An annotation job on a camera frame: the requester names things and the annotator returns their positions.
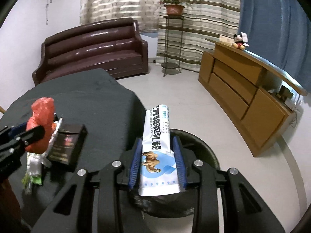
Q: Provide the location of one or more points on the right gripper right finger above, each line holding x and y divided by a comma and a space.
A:
243, 208

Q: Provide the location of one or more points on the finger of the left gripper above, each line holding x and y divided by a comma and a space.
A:
12, 131
16, 143

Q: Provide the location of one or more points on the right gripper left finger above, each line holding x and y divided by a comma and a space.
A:
97, 201

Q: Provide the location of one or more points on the red plastic bag front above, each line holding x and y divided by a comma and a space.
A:
42, 115

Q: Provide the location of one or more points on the white blue milk powder pouch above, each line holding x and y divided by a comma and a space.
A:
158, 175

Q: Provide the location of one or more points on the black trash bin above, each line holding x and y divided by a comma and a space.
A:
188, 148

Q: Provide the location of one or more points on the green white crumpled wrapper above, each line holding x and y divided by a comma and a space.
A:
36, 161

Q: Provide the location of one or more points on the black cigarette box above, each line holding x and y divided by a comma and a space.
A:
68, 145

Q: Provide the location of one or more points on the dark grey tablecloth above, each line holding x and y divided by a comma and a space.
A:
113, 115

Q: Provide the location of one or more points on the wooden sideboard cabinet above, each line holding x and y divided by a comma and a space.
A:
249, 90

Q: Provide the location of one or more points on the dark red leather sofa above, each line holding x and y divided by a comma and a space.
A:
114, 45

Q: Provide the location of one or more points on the mickey mouse plush toy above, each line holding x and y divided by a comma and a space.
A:
240, 41

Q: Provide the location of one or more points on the white box on cabinet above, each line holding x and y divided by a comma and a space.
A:
226, 40

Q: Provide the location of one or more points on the blue curtain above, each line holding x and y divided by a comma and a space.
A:
279, 31

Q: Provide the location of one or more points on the black metal plant stand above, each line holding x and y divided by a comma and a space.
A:
173, 42

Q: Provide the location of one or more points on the potted plant in clay pot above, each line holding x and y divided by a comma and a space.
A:
174, 7

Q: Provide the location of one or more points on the striped beige curtain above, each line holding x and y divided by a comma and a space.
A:
203, 19

